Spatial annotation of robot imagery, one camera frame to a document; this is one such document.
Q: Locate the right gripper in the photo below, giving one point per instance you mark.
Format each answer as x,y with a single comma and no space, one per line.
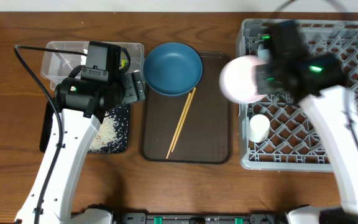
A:
265,79

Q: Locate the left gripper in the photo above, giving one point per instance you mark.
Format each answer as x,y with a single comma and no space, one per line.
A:
134,87

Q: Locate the yellow green snack wrapper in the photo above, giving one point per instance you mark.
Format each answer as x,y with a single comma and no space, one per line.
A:
124,63

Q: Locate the white bowl with food scraps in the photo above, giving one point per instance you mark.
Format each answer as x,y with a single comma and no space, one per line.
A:
237,80

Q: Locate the dark blue plate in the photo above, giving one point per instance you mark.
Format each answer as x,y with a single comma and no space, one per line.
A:
173,69

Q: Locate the white cup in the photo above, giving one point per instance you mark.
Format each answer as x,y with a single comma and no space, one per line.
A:
259,128

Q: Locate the wooden chopstick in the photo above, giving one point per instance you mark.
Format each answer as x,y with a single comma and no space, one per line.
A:
180,124
183,124

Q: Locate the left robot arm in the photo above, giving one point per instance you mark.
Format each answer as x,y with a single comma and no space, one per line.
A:
51,197

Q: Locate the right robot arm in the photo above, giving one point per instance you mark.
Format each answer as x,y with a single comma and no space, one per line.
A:
318,87

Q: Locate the spilled rice food waste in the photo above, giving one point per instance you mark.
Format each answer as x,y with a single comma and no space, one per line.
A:
113,133

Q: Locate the grey dishwasher rack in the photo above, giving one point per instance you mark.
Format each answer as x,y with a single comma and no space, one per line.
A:
292,143

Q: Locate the black plastic tray bin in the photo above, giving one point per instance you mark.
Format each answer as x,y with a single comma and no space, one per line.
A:
47,127

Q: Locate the clear plastic bin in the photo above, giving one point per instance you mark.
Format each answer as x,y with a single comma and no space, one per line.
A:
56,66

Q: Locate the dark brown serving tray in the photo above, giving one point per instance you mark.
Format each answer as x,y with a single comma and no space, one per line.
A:
205,137

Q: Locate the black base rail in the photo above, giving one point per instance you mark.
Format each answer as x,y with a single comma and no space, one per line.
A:
142,217

